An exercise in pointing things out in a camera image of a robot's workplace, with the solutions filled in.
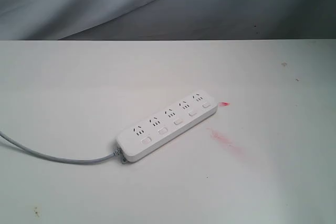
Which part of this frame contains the white five-outlet power strip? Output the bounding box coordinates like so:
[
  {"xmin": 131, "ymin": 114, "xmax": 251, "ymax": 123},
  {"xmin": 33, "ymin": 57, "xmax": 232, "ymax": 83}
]
[{"xmin": 116, "ymin": 90, "xmax": 218, "ymax": 163}]

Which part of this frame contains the grey backdrop cloth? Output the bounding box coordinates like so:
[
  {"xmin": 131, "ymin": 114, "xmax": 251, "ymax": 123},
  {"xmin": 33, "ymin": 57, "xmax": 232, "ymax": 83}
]
[{"xmin": 1, "ymin": 0, "xmax": 335, "ymax": 40}]

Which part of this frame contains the grey power cable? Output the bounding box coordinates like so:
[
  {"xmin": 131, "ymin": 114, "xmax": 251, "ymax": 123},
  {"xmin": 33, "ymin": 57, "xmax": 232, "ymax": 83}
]
[{"xmin": 0, "ymin": 130, "xmax": 123, "ymax": 166}]

